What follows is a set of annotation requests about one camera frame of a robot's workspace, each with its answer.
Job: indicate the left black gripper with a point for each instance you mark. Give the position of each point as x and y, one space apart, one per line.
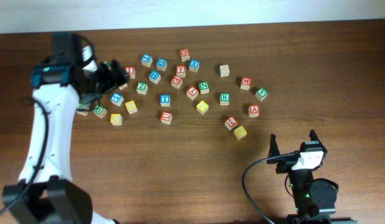
111 81

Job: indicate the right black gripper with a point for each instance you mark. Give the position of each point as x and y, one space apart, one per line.
283 165

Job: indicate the red I block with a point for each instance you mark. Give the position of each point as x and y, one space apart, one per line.
130 70

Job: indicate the yellow C block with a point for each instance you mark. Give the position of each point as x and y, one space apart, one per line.
116 119

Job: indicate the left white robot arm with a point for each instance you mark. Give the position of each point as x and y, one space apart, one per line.
45 192

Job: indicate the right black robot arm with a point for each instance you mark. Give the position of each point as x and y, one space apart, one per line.
314 198

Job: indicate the yellow block upper left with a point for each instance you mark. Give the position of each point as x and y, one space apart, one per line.
123 86

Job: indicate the blue 5 block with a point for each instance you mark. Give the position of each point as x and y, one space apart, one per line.
117 99

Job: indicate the green Z block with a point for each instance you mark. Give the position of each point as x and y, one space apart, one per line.
142 88

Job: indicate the yellow S block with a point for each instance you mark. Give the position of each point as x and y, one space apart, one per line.
131 107

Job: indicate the blue H block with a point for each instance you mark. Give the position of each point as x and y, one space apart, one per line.
155 77

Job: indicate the green B block right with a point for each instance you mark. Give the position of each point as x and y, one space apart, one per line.
99 111

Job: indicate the green b block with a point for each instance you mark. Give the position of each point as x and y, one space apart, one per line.
99 111
82 109

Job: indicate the blue D block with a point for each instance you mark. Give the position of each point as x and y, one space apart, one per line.
161 64

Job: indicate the blue T block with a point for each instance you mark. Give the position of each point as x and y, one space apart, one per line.
165 100

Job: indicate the green B block left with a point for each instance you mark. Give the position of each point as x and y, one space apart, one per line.
82 109

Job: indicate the red A block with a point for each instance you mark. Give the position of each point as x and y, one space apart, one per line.
253 111

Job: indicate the yellow block right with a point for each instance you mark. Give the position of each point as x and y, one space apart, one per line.
240 132

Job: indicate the red E block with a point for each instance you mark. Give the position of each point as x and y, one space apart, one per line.
176 82

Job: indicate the green V block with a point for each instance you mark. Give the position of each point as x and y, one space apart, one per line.
261 94

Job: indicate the red U block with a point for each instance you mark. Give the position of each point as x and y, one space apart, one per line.
166 117

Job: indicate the red Y block upper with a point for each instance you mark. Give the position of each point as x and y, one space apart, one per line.
181 71

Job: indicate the red y block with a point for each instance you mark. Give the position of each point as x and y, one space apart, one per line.
181 71
192 92

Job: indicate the red 3 block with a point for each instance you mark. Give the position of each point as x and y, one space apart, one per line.
231 123

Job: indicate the red C block top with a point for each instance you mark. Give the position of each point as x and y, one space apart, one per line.
184 54

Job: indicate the red Y block lower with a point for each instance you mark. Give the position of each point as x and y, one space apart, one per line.
192 92

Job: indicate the blue X block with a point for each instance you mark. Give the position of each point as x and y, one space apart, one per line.
194 65

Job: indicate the red M block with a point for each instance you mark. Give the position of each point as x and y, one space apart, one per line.
246 83

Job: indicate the green R block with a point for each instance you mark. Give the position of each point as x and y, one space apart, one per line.
224 99

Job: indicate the green N block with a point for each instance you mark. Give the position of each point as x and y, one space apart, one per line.
204 87

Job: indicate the yellow block centre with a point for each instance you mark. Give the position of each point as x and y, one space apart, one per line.
202 107

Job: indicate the plain wooden block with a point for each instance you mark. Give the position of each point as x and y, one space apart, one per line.
224 70

